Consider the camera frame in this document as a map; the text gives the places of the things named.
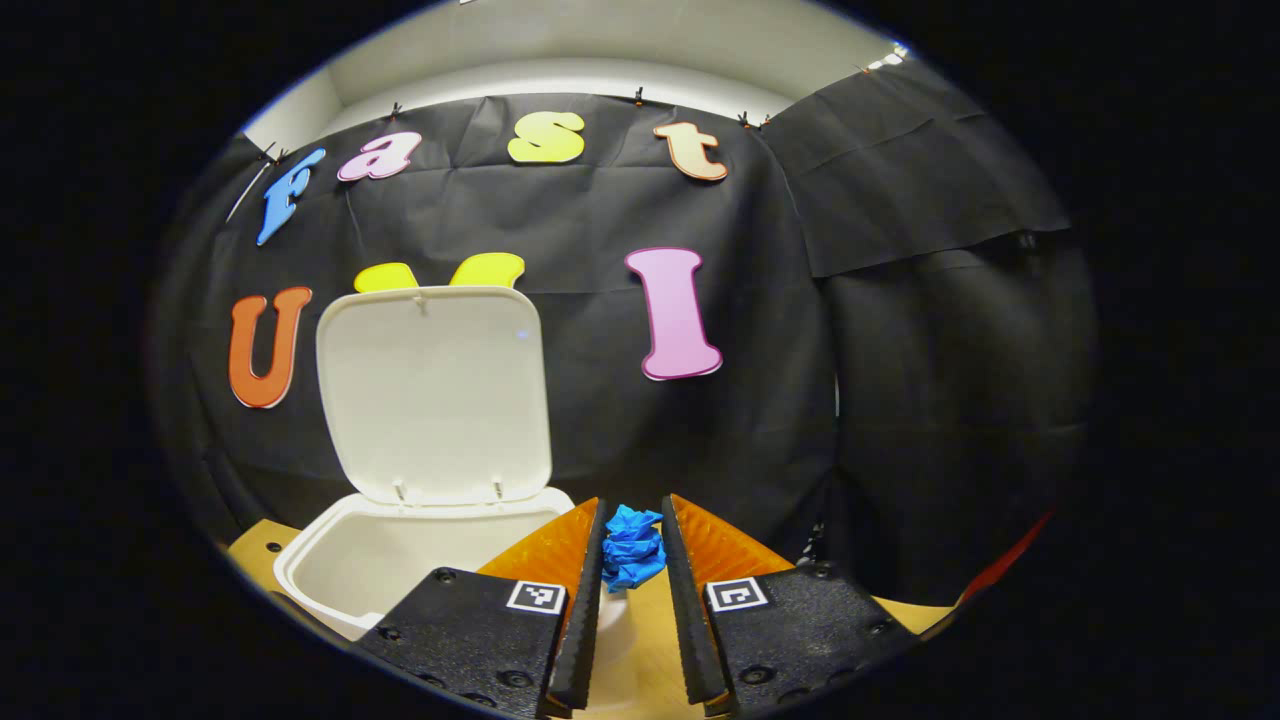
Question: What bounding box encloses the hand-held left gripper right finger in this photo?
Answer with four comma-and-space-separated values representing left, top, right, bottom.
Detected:
660, 493, 921, 717

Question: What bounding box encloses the wooden desktop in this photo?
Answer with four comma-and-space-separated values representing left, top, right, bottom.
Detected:
228, 518, 961, 720

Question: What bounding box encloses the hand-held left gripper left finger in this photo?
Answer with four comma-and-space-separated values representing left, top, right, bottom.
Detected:
355, 497, 608, 719

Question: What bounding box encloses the white desktop garbage bin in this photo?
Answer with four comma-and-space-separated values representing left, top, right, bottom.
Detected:
273, 285, 633, 643

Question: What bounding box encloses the black backdrop cloth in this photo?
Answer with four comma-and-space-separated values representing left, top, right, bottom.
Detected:
150, 60, 1101, 606

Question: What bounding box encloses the blue paper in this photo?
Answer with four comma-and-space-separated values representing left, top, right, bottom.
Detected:
600, 504, 667, 593

